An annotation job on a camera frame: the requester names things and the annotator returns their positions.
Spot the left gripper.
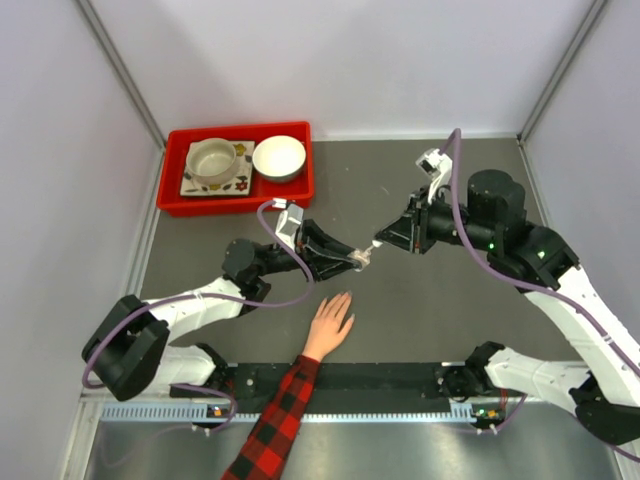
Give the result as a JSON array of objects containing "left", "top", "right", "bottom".
[{"left": 257, "top": 220, "right": 362, "bottom": 285}]

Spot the red plastic tray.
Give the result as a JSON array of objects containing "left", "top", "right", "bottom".
[{"left": 156, "top": 121, "right": 315, "bottom": 217}]

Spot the beige ceramic bowl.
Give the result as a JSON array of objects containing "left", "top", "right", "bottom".
[{"left": 185, "top": 138, "right": 239, "bottom": 185}]

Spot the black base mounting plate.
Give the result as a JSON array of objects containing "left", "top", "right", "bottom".
[{"left": 169, "top": 360, "right": 506, "bottom": 416}]

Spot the white ceramic bowl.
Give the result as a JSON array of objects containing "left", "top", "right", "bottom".
[{"left": 252, "top": 135, "right": 307, "bottom": 183}]

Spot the glitter nail polish bottle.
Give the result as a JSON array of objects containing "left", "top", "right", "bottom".
[{"left": 349, "top": 249, "right": 371, "bottom": 272}]

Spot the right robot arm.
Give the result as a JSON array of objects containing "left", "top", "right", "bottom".
[{"left": 441, "top": 169, "right": 639, "bottom": 445}]

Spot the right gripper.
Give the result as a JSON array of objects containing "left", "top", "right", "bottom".
[{"left": 376, "top": 185, "right": 498, "bottom": 255}]

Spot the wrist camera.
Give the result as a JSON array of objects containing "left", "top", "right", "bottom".
[
  {"left": 274, "top": 198, "right": 304, "bottom": 250},
  {"left": 415, "top": 148, "right": 453, "bottom": 184}
]

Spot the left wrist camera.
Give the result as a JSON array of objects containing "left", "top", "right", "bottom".
[{"left": 274, "top": 198, "right": 304, "bottom": 250}]

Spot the floral square plate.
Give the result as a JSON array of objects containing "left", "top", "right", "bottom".
[{"left": 180, "top": 141, "right": 255, "bottom": 198}]

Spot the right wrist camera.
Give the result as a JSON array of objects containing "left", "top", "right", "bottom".
[{"left": 415, "top": 148, "right": 453, "bottom": 184}]

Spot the red plaid sleeve forearm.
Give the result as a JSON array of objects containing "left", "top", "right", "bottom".
[{"left": 221, "top": 355, "right": 320, "bottom": 480}]

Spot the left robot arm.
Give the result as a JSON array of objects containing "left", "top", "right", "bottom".
[{"left": 81, "top": 220, "right": 371, "bottom": 401}]

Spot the grey cable duct rail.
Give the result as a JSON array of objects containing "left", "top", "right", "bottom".
[{"left": 99, "top": 399, "right": 506, "bottom": 425}]

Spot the person's hand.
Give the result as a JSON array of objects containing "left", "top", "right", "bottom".
[{"left": 301, "top": 292, "right": 355, "bottom": 362}]

